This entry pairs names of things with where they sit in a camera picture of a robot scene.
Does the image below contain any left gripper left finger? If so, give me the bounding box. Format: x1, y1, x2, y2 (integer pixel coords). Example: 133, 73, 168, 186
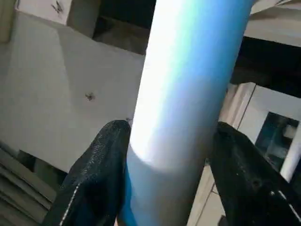
47, 120, 131, 226

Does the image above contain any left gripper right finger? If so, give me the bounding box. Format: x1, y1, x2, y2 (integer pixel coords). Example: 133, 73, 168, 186
210, 121, 301, 226

